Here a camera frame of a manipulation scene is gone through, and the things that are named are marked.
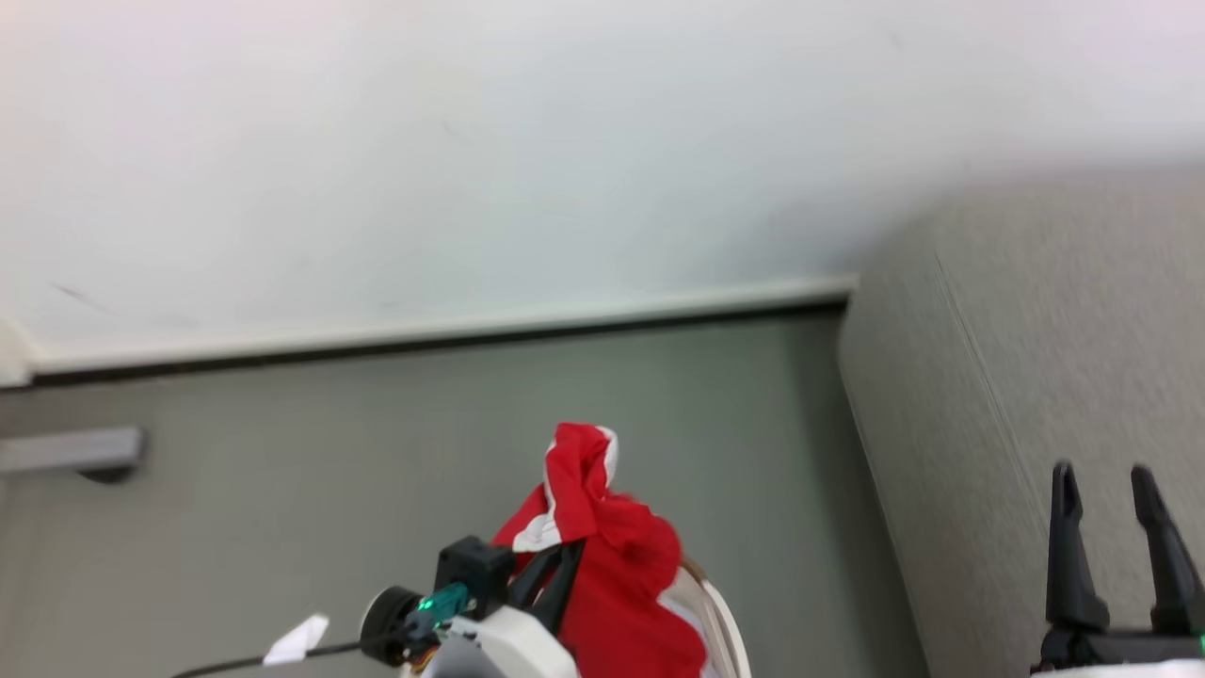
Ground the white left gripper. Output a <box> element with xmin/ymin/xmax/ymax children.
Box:
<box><xmin>441</xmin><ymin>539</ymin><xmax>587</xmax><ymax>678</ymax></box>

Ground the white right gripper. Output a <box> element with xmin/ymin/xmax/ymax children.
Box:
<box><xmin>1034</xmin><ymin>460</ymin><xmax>1205</xmax><ymax>678</ymax></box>

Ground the red and white garment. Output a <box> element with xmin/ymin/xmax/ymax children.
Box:
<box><xmin>490</xmin><ymin>422</ymin><xmax>709</xmax><ymax>678</ymax></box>

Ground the white perforated laundry basket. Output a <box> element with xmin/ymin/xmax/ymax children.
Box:
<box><xmin>680</xmin><ymin>554</ymin><xmax>754</xmax><ymax>678</ymax></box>

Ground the grey fabric sofa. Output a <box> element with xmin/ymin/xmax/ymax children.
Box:
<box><xmin>836</xmin><ymin>169</ymin><xmax>1205</xmax><ymax>678</ymax></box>

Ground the grey metal partition foot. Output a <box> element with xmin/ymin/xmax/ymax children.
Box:
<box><xmin>0</xmin><ymin>426</ymin><xmax>145</xmax><ymax>475</ymax></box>

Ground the white cable tag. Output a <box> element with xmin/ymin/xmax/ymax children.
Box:
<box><xmin>262</xmin><ymin>614</ymin><xmax>331</xmax><ymax>668</ymax></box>

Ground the white wall baseboard strip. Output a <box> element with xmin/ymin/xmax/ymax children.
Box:
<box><xmin>26</xmin><ymin>274</ymin><xmax>860</xmax><ymax>385</ymax></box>

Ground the thin black cable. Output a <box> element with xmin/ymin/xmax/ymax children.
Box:
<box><xmin>169</xmin><ymin>640</ymin><xmax>378</xmax><ymax>678</ymax></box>

